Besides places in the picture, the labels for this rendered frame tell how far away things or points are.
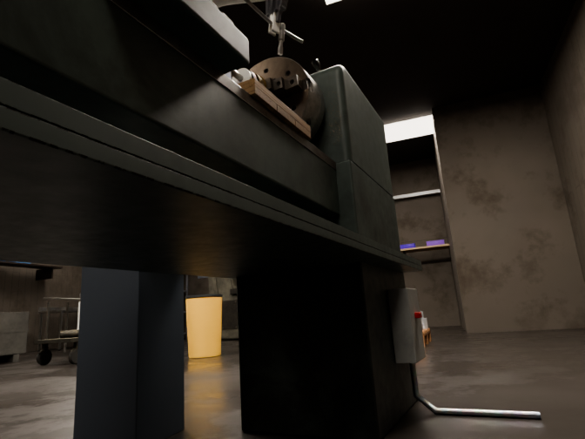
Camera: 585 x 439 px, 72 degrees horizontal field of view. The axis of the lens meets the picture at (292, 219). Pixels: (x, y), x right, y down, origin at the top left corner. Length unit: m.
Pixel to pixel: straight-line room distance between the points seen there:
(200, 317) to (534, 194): 4.33
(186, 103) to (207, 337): 3.85
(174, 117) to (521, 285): 5.34
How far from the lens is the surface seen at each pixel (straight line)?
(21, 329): 6.84
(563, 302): 5.85
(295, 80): 1.35
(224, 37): 0.82
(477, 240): 5.77
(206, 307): 4.46
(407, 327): 1.54
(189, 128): 0.75
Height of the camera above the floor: 0.37
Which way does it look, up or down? 13 degrees up
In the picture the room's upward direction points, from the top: 4 degrees counter-clockwise
